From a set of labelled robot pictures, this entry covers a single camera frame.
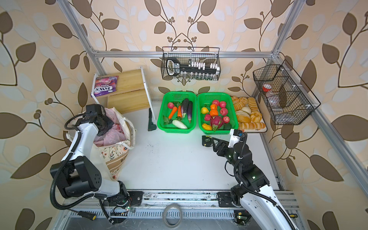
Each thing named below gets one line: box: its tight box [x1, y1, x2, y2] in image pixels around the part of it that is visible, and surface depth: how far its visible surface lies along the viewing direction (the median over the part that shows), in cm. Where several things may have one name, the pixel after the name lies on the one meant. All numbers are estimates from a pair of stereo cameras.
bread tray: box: [230, 95, 268, 133], surface depth 107 cm
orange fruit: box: [209, 103, 219, 117], surface depth 110 cm
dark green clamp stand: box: [147, 107, 157, 132], surface depth 106 cm
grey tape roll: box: [162, 203, 184, 229], surface depth 66 cm
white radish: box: [172, 119, 188, 129], surface depth 103 cm
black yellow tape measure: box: [201, 135, 213, 147], surface depth 96 cm
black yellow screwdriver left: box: [67, 208, 97, 221], surface depth 71 cm
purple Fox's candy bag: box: [90, 75, 119, 98], surface depth 82 cm
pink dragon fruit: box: [210, 115, 225, 133], surface depth 97 cm
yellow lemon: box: [201, 106, 209, 115], surface depth 110 cm
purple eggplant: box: [187, 100, 193, 124], surface depth 111 cm
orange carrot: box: [168, 106, 178, 119], surface depth 114 cm
